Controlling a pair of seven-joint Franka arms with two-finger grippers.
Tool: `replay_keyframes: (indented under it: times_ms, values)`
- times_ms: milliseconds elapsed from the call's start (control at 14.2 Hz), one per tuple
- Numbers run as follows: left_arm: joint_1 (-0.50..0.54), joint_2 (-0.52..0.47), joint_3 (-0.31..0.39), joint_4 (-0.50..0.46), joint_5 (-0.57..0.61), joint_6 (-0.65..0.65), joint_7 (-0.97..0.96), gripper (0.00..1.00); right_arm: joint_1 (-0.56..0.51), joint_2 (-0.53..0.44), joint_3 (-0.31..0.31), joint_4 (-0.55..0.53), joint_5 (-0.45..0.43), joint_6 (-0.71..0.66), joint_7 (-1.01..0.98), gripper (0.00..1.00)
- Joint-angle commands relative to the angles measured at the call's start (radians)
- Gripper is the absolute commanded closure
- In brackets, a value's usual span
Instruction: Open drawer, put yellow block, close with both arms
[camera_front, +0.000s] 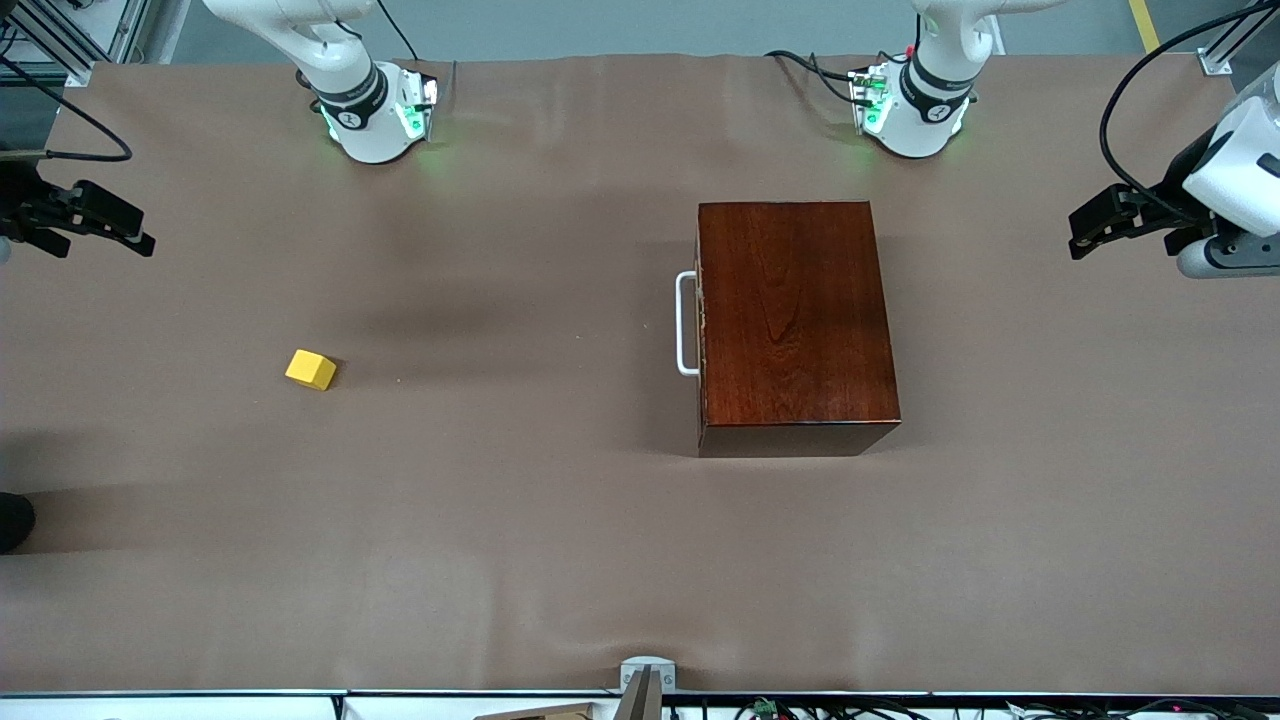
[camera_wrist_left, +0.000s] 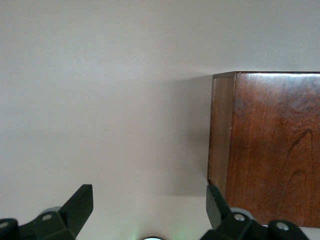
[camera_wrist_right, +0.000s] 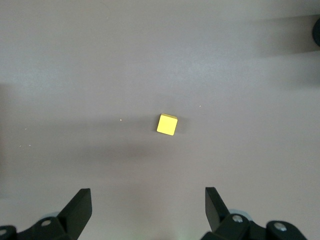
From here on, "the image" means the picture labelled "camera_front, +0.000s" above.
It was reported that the aluminium profile bar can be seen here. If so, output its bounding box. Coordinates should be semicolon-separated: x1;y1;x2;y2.
1198;0;1280;77

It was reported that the light wood drawer white handle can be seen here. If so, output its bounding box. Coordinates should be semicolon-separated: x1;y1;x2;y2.
676;210;708;441

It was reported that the black arm base cable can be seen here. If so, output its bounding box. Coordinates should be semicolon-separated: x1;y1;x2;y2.
765;48;873;107
375;0;421;63

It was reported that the aluminium frame with struts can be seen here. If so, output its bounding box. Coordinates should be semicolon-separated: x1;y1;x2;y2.
0;0;151;89

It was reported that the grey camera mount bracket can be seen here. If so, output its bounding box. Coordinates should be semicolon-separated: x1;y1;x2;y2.
618;655;677;720

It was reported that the dark wooden drawer cabinet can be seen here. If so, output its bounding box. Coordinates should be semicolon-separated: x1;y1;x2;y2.
696;200;902;459

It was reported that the yellow block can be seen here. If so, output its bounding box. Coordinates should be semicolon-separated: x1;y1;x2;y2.
285;349;338;392

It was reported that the brown table cloth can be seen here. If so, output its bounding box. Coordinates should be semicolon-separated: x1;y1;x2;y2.
0;52;1280;697

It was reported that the black right arm base cable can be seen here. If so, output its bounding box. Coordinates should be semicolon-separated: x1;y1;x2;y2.
375;0;421;63

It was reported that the black left arm base cable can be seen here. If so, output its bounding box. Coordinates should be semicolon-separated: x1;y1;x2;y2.
765;48;873;107

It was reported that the black rounded object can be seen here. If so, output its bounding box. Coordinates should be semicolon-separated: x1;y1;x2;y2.
0;492;37;554

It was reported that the brown cardboard piece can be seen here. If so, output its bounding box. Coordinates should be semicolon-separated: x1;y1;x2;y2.
473;702;593;720

